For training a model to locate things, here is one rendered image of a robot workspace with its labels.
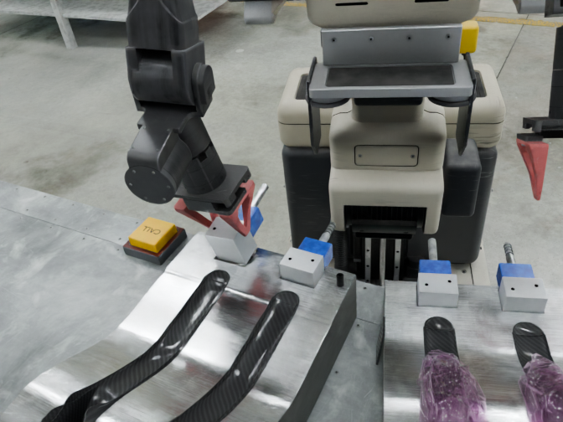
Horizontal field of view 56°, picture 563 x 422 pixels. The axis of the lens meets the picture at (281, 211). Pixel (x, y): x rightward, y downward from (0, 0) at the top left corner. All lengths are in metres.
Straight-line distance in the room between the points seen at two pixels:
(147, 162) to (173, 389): 0.25
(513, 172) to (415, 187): 1.52
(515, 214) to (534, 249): 0.20
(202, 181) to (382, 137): 0.46
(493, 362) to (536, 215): 1.66
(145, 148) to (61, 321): 0.42
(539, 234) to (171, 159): 1.82
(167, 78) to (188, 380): 0.34
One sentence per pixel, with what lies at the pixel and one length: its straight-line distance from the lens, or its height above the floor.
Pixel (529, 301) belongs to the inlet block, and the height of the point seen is 0.87.
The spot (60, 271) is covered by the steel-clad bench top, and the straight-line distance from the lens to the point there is 1.00.
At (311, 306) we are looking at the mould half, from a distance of 0.70.
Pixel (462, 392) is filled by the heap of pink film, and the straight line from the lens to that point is 0.60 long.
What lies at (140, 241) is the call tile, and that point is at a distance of 0.94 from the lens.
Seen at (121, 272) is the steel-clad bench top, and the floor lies 0.80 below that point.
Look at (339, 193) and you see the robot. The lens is 1.05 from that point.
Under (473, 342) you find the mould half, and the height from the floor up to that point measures 0.86.
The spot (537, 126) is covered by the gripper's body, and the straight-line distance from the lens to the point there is 0.68.
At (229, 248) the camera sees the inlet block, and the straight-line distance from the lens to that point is 0.74.
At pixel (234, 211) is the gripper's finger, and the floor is 1.01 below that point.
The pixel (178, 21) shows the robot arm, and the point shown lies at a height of 1.25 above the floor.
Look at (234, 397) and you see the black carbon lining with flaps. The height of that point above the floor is 0.89.
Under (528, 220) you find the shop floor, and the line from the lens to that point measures 2.29.
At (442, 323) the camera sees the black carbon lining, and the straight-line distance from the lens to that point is 0.73.
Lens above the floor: 1.42
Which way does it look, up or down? 39 degrees down
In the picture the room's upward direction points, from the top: 7 degrees counter-clockwise
